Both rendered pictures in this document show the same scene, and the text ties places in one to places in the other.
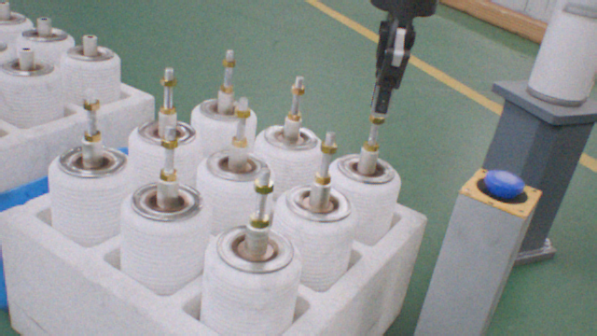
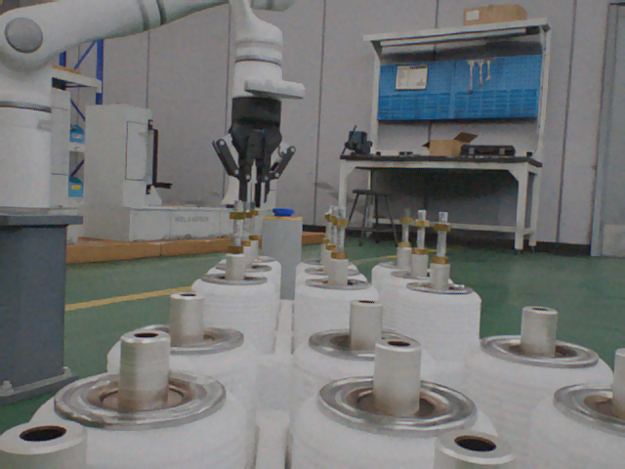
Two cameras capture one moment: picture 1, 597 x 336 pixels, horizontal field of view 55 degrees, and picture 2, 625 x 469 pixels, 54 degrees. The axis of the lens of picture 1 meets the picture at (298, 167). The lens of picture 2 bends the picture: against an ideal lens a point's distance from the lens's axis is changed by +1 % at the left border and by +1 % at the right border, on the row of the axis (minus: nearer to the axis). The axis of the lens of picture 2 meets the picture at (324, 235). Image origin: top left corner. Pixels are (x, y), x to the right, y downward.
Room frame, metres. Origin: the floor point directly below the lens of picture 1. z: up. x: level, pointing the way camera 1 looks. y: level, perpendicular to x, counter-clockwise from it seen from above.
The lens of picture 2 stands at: (1.06, 0.76, 0.35)
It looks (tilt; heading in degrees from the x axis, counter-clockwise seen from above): 3 degrees down; 238
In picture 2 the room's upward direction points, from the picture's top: 3 degrees clockwise
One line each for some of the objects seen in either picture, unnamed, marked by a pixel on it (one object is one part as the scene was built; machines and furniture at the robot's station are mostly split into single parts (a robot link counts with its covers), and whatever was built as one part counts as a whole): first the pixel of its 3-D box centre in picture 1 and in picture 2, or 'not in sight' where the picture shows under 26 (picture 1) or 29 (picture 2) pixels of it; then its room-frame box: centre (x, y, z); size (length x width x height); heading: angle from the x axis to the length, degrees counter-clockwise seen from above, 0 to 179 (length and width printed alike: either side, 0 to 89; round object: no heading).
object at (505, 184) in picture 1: (503, 186); (282, 213); (0.54, -0.22, 0.32); 0.04 x 0.04 x 0.02
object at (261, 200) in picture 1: (260, 204); (404, 234); (0.46, 0.03, 0.30); 0.01 x 0.01 x 0.08; 19
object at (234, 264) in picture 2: (226, 102); (234, 269); (0.78, 0.12, 0.26); 0.02 x 0.02 x 0.03
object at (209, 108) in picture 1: (225, 110); (234, 279); (0.78, 0.12, 0.25); 0.08 x 0.08 x 0.01
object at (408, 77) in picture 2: not in sight; (411, 76); (-2.64, -3.76, 1.54); 0.32 x 0.02 x 0.25; 120
